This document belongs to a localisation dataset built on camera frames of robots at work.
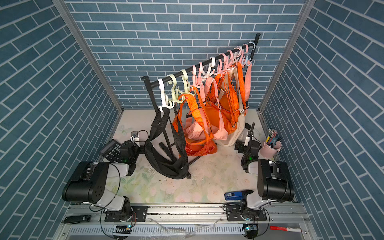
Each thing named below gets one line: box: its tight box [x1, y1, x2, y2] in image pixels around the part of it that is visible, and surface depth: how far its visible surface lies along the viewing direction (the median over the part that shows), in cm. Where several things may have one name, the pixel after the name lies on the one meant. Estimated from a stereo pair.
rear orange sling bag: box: [204, 62, 247, 134], surface depth 84 cm
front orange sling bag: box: [173, 93, 218, 157], surface depth 79 cm
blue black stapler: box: [224, 190, 254, 201], surface depth 79 cm
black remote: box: [63, 215, 92, 224], surface depth 72 cm
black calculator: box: [100, 139, 123, 164], surface depth 96 cm
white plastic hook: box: [157, 78, 175, 112], surface depth 56 cm
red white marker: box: [269, 225, 303, 233], surface depth 71 cm
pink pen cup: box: [259, 140, 282, 159], surface depth 90 cm
